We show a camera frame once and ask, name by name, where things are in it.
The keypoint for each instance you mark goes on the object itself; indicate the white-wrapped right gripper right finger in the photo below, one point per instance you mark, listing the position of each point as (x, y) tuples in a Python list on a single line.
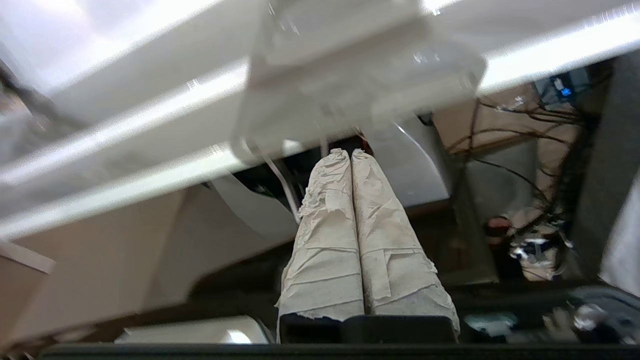
[(395, 260)]

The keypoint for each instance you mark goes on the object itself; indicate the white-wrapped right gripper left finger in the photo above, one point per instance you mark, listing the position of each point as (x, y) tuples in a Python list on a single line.
[(325, 250)]

